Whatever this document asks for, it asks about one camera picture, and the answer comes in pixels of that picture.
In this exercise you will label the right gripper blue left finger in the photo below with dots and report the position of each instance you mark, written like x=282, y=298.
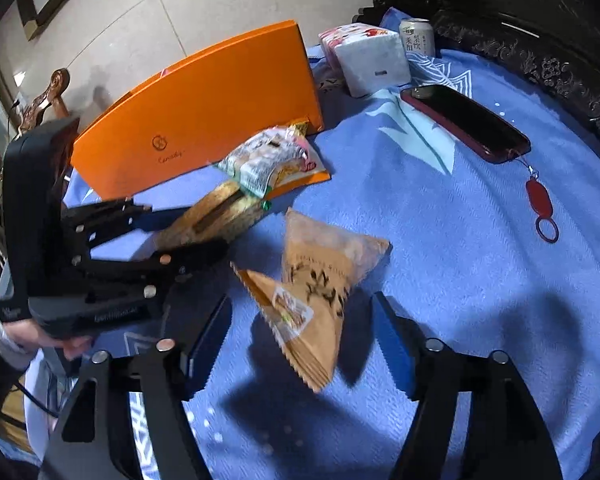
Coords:
x=202, y=344

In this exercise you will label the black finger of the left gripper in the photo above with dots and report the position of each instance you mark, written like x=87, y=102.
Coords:
x=109, y=280

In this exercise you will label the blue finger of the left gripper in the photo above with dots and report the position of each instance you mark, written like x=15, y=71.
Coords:
x=95, y=224

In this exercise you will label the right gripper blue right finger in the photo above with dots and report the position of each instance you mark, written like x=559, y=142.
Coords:
x=398, y=339

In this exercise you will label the sandwich cracker pack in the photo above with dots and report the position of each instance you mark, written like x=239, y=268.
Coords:
x=225, y=212

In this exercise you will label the brown triangular snack bag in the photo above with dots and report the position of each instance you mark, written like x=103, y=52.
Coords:
x=305, y=308

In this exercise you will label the white green printed packet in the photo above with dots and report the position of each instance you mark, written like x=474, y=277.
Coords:
x=275, y=161

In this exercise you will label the person's left hand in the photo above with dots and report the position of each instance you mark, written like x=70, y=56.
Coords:
x=28, y=335

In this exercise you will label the carved wooden chair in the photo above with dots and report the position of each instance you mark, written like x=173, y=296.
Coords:
x=33, y=114

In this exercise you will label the orange cardboard box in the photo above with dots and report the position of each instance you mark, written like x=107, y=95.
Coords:
x=197, y=110

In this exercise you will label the blue patterned tablecloth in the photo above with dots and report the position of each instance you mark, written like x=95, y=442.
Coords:
x=465, y=262

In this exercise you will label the red key fob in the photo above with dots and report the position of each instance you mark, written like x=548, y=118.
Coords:
x=540, y=202

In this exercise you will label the black smartphone red case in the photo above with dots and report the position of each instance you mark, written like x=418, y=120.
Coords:
x=481, y=130

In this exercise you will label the floral tissue pack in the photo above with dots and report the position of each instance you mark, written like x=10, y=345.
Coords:
x=368, y=57

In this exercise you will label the white beverage can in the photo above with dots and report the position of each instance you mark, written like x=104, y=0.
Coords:
x=417, y=35

